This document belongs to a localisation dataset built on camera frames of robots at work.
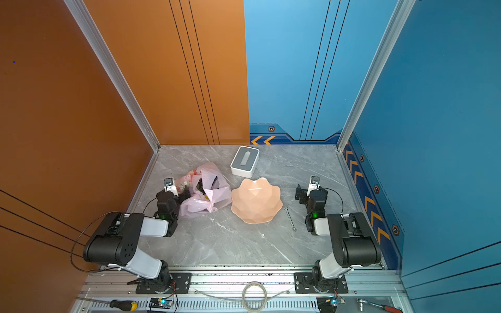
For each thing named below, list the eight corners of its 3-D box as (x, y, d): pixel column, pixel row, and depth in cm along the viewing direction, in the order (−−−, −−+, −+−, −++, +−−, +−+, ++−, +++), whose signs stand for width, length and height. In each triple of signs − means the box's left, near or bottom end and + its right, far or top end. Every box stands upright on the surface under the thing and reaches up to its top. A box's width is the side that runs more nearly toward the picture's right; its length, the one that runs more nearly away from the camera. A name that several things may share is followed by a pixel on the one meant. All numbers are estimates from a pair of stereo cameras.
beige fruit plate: (230, 226, 90) (228, 221, 86) (234, 183, 105) (233, 178, 101) (282, 225, 90) (283, 221, 86) (278, 183, 105) (279, 178, 101)
